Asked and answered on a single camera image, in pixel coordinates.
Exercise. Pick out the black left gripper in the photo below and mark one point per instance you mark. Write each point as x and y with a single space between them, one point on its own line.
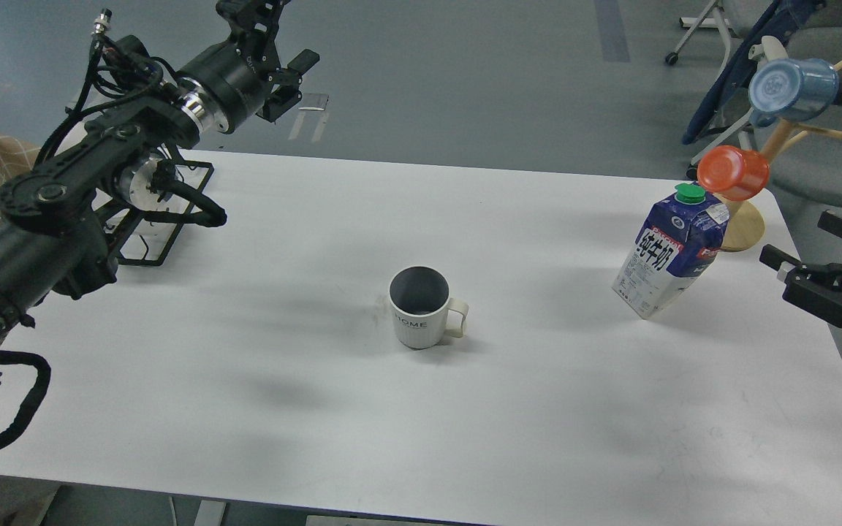
243 76

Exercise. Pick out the blue white milk carton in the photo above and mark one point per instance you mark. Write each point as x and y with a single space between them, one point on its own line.
678 241

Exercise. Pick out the white ribbed mug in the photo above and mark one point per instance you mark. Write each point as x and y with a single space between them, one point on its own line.
424 311

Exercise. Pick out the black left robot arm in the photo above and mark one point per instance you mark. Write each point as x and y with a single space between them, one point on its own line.
112 164

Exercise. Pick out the orange plastic cup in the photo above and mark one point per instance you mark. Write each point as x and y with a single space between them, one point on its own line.
734 173

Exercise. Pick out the blue plastic cup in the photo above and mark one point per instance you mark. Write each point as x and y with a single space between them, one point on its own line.
795 90

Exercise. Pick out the blue folding frame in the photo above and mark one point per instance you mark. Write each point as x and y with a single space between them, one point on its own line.
779 19

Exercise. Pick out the black wire cup rack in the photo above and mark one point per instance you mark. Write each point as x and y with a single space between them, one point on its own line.
150 226

